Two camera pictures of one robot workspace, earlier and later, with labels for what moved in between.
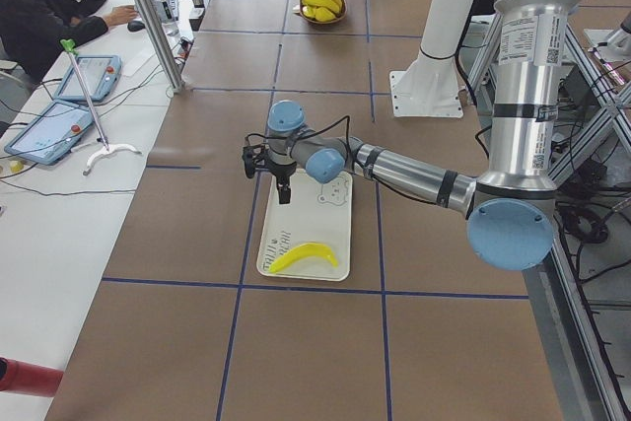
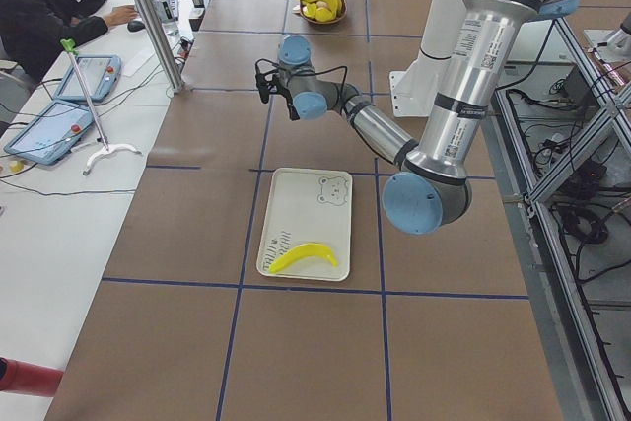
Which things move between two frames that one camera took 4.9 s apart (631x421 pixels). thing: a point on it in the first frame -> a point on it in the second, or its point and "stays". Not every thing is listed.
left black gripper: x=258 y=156 -> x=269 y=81
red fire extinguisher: x=26 y=378 stays
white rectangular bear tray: x=318 y=213 stays
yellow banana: x=303 y=250 stays
